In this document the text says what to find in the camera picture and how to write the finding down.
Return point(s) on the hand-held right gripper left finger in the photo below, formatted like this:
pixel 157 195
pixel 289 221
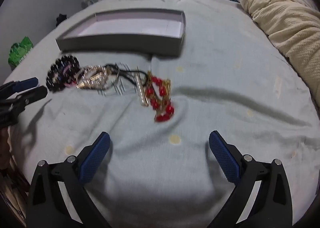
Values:
pixel 96 158

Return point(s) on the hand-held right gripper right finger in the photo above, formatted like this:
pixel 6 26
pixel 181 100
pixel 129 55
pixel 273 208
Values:
pixel 223 158

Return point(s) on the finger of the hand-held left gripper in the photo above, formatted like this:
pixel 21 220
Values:
pixel 26 83
pixel 37 92

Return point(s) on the silver hair comb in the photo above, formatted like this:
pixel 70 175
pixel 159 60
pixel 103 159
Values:
pixel 141 88

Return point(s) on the grey cardboard tray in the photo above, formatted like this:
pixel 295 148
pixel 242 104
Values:
pixel 130 29

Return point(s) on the green plastic bag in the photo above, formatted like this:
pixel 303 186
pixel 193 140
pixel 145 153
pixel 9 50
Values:
pixel 20 49

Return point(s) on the small black object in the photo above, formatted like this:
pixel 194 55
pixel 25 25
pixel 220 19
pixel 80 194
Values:
pixel 61 20

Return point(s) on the cream knitted blanket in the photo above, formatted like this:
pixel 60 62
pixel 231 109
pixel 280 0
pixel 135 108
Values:
pixel 282 18

